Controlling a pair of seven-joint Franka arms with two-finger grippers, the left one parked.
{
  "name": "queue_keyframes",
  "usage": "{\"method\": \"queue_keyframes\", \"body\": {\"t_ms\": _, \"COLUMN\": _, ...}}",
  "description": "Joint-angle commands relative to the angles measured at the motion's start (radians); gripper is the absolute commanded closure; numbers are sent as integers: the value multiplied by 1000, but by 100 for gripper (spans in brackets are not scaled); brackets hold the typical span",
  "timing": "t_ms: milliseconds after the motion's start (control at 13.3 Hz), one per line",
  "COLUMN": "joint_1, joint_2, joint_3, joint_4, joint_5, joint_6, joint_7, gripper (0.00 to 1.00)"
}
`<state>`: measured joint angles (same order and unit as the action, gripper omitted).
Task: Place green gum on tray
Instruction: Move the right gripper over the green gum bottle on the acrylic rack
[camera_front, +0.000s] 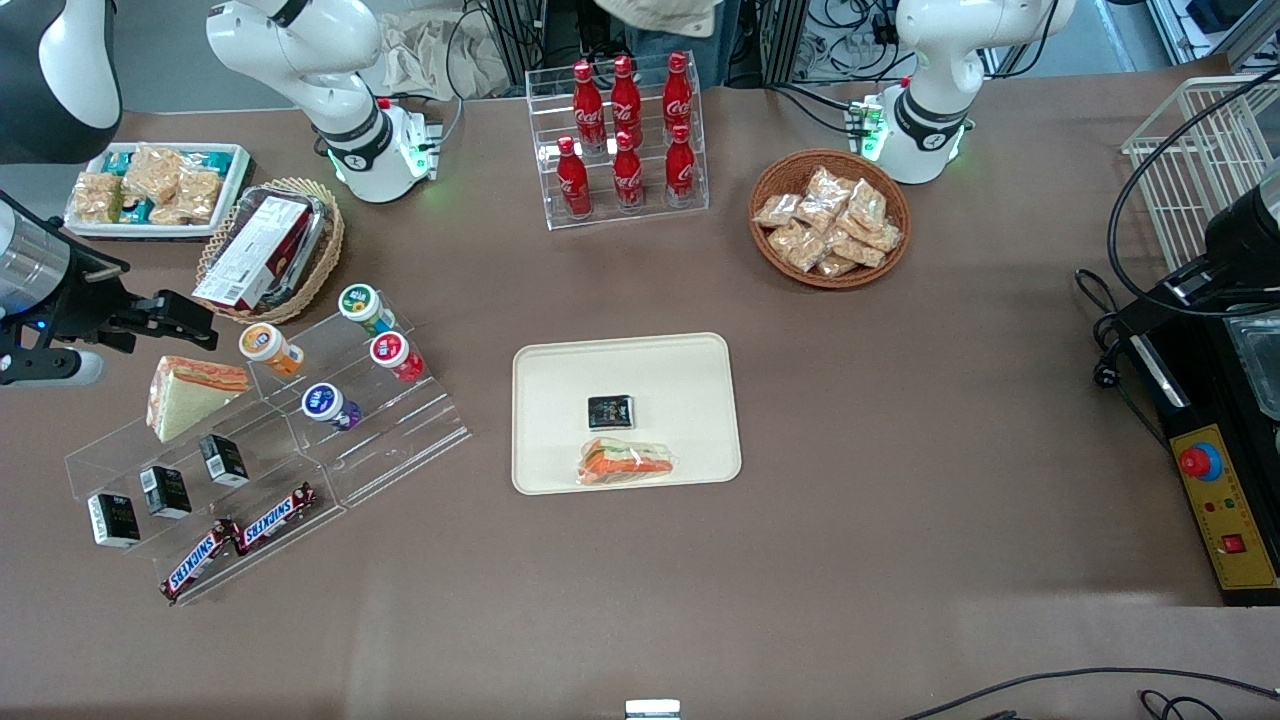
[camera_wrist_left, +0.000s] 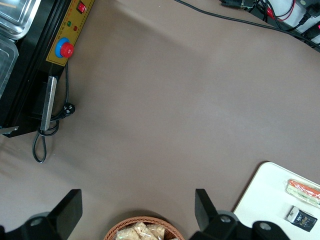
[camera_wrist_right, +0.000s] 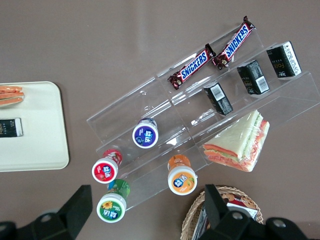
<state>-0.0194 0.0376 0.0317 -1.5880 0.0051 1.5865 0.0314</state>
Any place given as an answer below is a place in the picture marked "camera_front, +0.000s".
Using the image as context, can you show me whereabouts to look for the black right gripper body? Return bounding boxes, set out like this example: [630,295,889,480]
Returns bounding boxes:
[55,255,167,353]

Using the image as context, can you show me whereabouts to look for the green lid gum bottle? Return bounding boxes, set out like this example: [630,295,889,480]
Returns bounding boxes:
[337,283,397,336]

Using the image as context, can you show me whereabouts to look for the orange lid gum bottle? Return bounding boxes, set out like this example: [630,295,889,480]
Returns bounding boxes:
[238,322,305,378]

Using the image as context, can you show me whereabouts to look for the white rectangular snack tray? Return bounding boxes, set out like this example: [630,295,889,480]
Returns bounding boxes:
[63,142,253,241]

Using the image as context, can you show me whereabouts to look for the purple lid gum bottle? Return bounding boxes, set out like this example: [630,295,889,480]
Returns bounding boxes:
[301,382,364,432]

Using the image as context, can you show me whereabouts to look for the red lid gum bottle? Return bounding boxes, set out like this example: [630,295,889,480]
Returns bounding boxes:
[369,331,426,383]

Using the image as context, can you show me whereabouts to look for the beige plastic serving tray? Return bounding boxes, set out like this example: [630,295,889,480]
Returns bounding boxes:
[511,332,744,497]

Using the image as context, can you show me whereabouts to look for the wrapped triangle sandwich pale bread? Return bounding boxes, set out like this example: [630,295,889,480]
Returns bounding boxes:
[146,355,250,444]

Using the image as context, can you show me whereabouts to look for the red and white box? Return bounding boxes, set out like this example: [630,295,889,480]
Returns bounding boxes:
[192,193,313,314]

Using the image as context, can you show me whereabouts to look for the clear bag rice crackers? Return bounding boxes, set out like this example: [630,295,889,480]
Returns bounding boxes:
[125,145,186,201]
[73,172,123,223]
[150,170,223,226]

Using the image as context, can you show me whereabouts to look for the small black carton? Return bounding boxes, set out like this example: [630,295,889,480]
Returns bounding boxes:
[139,465,193,520]
[88,492,142,549]
[198,433,250,489]

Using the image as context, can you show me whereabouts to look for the oval wicker basket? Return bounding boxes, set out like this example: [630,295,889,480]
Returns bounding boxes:
[195,177,346,326]

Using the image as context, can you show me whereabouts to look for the dark clear plastic container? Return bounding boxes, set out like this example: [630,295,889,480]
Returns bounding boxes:
[213,184,332,313]

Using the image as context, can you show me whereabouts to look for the Snickers chocolate bar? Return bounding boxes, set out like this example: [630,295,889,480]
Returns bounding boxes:
[159,518,241,603]
[232,482,318,556]

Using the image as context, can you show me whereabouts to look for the clear acrylic tiered stand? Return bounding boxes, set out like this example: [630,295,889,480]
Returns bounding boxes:
[63,290,473,608]

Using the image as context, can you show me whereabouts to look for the crumpled beige cloth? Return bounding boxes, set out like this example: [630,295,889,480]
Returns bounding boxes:
[378,8,513,101]

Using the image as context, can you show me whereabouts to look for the red Coca-Cola bottle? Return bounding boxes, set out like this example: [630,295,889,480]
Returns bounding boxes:
[572,60,607,154]
[662,51,694,141]
[556,136,593,218]
[665,124,698,204]
[612,131,646,211]
[611,55,644,151]

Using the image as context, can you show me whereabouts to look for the wrapped sandwich orange filling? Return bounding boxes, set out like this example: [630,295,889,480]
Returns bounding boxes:
[577,437,676,488]

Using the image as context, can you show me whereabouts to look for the clear acrylic bottle rack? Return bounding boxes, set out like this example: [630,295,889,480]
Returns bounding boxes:
[525,52,711,232]

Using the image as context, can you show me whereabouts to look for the person in jeans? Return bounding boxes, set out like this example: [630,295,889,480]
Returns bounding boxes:
[595,0,743,89]

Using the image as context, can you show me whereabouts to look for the round brown wicker basket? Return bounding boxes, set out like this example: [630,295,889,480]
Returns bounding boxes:
[748,149,912,290]

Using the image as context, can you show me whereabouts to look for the red emergency stop button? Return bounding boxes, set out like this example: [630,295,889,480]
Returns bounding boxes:
[1178,440,1223,483]

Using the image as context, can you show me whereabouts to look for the black machine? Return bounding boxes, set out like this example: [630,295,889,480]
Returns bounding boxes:
[1110,160,1280,608]

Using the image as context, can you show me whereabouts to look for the yellow control panel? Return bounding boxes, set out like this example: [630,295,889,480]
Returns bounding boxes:
[1168,424,1280,593]

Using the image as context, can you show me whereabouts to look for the black power cable with plug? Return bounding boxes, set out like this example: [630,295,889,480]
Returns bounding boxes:
[1075,268,1169,446]

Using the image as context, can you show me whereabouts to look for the long thin black cable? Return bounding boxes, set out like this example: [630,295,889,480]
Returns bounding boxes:
[900,667,1280,720]

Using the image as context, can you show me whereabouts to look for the thick black machine cable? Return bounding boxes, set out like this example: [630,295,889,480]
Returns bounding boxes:
[1106,65,1280,319]

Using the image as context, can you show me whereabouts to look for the white wire basket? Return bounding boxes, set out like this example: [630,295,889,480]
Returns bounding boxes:
[1120,75,1280,276]

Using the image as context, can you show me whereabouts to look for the coiled thin black cable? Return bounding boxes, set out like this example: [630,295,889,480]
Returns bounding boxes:
[1138,688,1227,720]

